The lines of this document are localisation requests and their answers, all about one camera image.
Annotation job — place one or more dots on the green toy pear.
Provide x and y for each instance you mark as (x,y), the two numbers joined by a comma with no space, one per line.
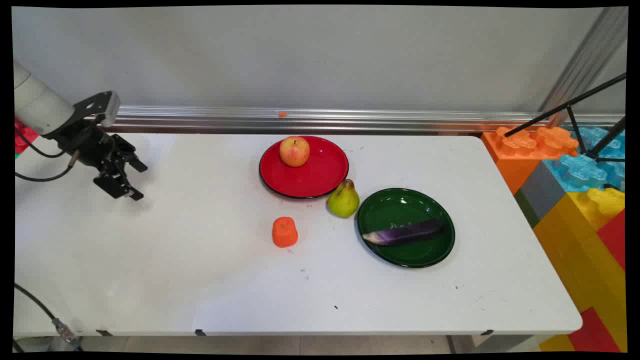
(343,201)

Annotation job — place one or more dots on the horizontal aluminium rail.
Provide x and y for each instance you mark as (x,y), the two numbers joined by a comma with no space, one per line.
(350,120)

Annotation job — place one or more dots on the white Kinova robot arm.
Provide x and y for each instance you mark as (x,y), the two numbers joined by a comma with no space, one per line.
(40,105)

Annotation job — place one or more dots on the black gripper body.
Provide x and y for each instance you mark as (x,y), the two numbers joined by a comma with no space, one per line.
(87,145)

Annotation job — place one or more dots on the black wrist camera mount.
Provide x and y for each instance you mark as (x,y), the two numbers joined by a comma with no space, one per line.
(97,107)

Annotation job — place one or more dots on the purple toy eggplant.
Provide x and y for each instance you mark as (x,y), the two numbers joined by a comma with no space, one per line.
(405,232)

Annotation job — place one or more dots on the blue giant toy brick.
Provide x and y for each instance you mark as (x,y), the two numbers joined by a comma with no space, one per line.
(582,172)

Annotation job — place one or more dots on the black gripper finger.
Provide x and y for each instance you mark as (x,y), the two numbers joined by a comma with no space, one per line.
(131,159)
(117,186)

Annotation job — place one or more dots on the slanted aluminium profile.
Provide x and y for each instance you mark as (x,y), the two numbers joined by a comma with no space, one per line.
(585,60)

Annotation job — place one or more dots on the black tripod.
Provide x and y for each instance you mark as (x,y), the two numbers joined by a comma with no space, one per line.
(572,117)

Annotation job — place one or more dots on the grey table leg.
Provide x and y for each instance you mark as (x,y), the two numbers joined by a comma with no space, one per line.
(495,344)

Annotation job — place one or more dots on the red yellow toy apple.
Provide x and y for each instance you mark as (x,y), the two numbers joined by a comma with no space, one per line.
(294,151)

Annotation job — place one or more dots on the yellow giant toy brick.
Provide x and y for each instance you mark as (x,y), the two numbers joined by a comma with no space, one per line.
(575,250)

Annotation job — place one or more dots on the red plate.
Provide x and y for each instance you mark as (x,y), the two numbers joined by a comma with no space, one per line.
(312,172)

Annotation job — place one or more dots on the green plate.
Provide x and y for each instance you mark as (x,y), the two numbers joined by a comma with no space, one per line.
(400,205)

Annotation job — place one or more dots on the grey giant toy brick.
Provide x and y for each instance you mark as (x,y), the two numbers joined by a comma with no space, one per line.
(540,192)

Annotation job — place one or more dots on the orange toy carrot chunk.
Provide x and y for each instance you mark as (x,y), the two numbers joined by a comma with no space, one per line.
(285,233)

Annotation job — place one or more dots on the orange giant toy brick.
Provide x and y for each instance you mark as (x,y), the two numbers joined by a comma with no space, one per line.
(515,160)

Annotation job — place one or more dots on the red giant toy brick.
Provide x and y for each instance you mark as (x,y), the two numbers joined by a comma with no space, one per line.
(25,140)

